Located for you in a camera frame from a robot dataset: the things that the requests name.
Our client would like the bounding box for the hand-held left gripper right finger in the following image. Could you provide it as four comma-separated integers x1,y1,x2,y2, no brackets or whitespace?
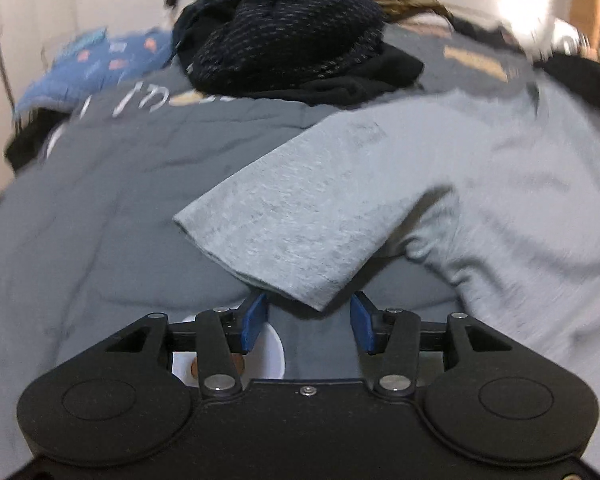
349,290,517,401

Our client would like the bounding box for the grey t-shirt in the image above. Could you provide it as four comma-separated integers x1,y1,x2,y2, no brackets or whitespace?
172,77,600,461

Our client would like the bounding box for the dark cloth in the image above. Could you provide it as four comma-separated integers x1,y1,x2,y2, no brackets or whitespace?
450,15,521,46

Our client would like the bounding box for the black garment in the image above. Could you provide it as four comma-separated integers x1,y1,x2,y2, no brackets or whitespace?
190,42,426,108

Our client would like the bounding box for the brown folded cloth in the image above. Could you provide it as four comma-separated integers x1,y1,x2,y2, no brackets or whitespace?
375,0,453,21

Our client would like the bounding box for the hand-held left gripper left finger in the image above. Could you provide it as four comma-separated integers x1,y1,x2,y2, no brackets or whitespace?
102,291,270,401

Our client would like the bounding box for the dark patterned garment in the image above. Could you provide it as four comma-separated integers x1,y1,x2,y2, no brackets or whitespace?
185,0,388,93

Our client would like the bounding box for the stack of black clothes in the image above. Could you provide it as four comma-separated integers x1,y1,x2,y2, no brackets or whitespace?
535,52,600,121

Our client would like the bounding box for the grey printed quilt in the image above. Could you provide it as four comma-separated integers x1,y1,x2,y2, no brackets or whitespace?
0,22,600,471

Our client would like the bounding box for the blue printed blanket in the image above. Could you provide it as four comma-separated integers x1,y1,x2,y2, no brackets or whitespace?
12,27,176,121

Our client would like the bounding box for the white fan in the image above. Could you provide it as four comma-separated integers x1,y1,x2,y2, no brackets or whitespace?
510,15,593,61

